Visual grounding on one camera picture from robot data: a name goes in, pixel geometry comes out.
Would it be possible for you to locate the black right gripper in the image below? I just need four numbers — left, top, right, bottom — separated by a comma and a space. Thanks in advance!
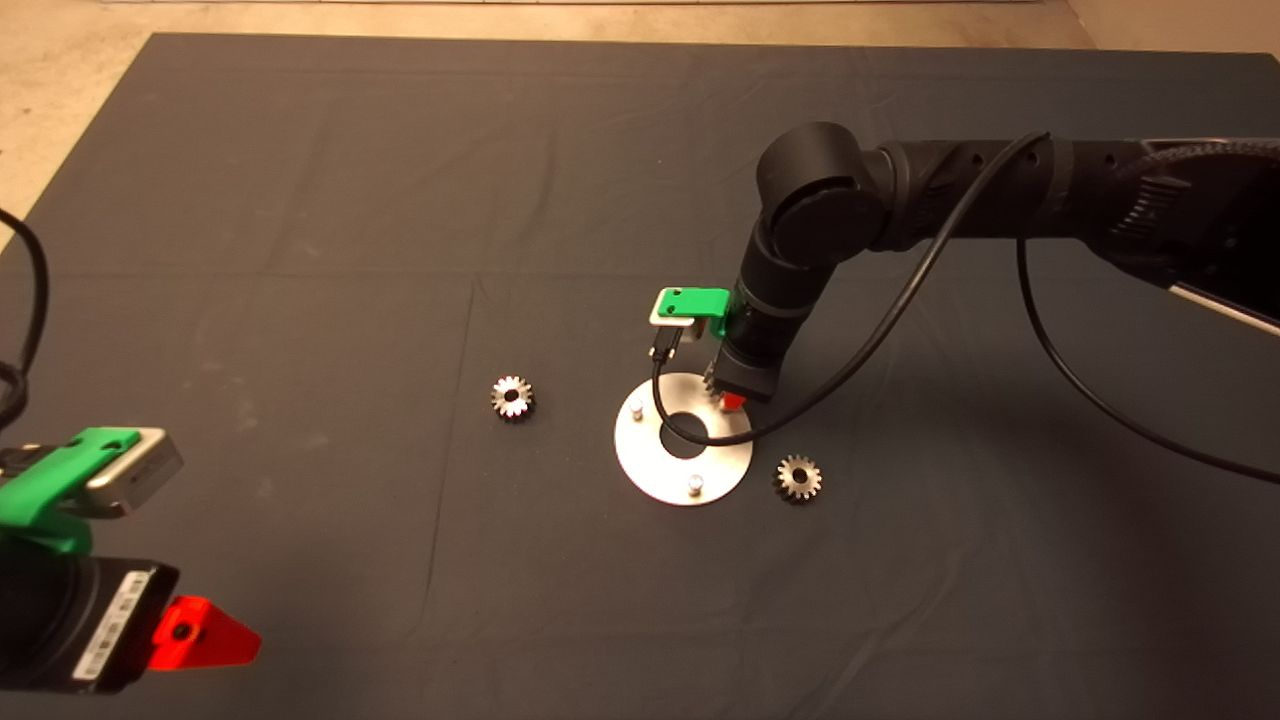
711, 309, 802, 413

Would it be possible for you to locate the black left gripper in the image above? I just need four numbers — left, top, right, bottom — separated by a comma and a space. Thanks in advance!
40, 553, 263, 694

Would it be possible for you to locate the white round pegged plate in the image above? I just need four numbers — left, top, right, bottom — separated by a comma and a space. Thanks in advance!
613, 372, 754, 507

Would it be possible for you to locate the dark grey table cloth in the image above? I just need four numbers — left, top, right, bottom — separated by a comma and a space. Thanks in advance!
0, 35, 1280, 720

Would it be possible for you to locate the right wrist green camera mount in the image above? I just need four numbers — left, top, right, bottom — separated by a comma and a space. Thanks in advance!
655, 287, 733, 341

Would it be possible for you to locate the wrist green camera mount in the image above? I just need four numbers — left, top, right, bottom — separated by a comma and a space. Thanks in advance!
0, 427, 141, 556
655, 287, 733, 341

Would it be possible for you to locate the left wrist green camera mount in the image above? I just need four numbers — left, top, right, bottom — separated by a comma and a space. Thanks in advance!
0, 427, 141, 556

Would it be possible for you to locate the thick braided black cable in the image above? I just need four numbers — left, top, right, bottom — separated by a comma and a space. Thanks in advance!
0, 362, 29, 431

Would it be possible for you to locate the thin black cable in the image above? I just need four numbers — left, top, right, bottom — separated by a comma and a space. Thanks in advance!
0, 208, 50, 401

